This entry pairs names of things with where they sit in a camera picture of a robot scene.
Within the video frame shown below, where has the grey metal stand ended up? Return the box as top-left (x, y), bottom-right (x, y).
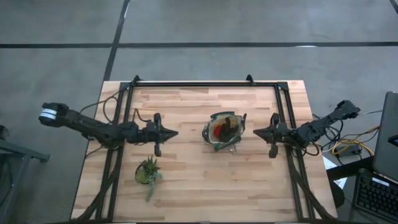
top-left (0, 124), bottom-right (50, 224)

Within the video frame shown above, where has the black garden glove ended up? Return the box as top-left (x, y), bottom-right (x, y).
top-left (219, 116), bottom-right (240, 142)

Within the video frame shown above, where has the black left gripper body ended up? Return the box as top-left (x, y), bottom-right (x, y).
top-left (138, 113), bottom-right (165, 157)

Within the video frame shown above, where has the yellow cable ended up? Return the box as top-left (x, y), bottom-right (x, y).
top-left (331, 125), bottom-right (381, 157)

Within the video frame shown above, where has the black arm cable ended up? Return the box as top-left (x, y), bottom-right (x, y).
top-left (79, 90), bottom-right (156, 125)
top-left (303, 111), bottom-right (383, 158)

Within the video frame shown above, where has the grey power box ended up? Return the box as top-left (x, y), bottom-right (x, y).
top-left (337, 144), bottom-right (363, 158)

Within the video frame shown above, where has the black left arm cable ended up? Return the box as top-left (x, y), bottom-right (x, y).
top-left (79, 90), bottom-right (156, 125)

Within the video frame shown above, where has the potted artificial succulent plant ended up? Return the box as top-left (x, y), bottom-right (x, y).
top-left (134, 154), bottom-right (164, 203)

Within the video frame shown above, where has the white paper sheet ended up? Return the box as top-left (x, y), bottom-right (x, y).
top-left (322, 155), bottom-right (348, 190)

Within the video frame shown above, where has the beige and green gardening bag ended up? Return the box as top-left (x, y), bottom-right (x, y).
top-left (201, 111), bottom-right (248, 153)

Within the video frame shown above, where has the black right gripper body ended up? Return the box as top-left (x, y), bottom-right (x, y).
top-left (267, 112), bottom-right (296, 159)

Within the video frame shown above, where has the black computer keyboard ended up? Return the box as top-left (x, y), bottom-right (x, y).
top-left (353, 169), bottom-right (398, 223)

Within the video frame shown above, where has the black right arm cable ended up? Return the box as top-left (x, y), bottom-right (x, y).
top-left (303, 111), bottom-right (383, 158)

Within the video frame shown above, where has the black aluminium table frame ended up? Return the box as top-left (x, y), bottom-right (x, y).
top-left (71, 74), bottom-right (338, 223)

